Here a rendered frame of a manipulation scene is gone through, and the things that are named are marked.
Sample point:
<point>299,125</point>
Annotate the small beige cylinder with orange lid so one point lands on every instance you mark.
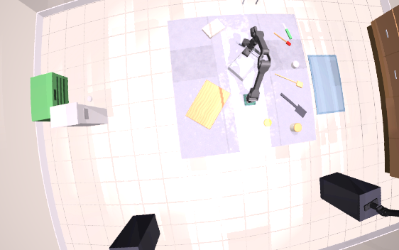
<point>296,127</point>

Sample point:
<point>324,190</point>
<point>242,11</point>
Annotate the short white cylinder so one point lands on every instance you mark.
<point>295,64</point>

